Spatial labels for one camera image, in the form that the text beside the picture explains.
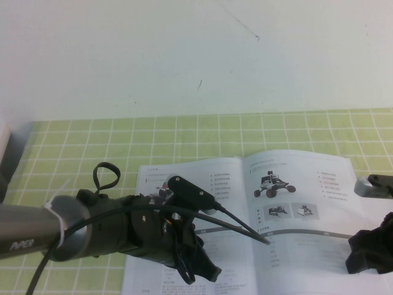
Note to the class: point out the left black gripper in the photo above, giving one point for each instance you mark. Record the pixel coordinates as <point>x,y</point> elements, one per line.
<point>144,233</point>

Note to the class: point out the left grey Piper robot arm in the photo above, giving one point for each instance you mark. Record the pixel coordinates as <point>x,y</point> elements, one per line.
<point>30,221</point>

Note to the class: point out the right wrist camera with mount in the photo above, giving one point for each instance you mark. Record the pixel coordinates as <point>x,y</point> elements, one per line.
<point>362,187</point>

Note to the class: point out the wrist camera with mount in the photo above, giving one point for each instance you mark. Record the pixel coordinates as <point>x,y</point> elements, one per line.
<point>362,187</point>
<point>190,190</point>

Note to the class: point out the white product brochure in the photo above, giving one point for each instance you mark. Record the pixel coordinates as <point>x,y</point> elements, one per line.
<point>291,252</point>

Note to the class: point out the white zip tie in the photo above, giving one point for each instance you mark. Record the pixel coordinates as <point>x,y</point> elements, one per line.
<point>62,233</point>

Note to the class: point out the green checkered tablecloth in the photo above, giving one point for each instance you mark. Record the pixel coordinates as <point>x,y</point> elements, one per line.
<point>92,144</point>

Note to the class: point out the white and grey box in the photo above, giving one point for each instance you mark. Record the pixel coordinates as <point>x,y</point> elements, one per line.
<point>3,138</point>

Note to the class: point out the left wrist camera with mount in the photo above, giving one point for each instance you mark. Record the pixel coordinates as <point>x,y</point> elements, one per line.
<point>190,190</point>

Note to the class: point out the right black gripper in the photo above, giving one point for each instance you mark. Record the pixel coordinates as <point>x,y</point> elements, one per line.
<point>383,246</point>

